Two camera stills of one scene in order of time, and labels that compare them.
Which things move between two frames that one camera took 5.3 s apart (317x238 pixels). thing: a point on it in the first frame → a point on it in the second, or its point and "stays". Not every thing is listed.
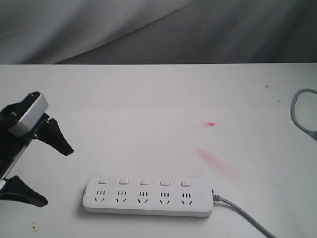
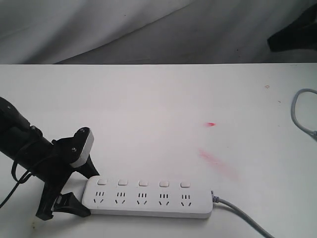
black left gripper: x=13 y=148 → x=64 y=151
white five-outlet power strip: x=160 y=195 stays
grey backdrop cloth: x=73 y=32 stays
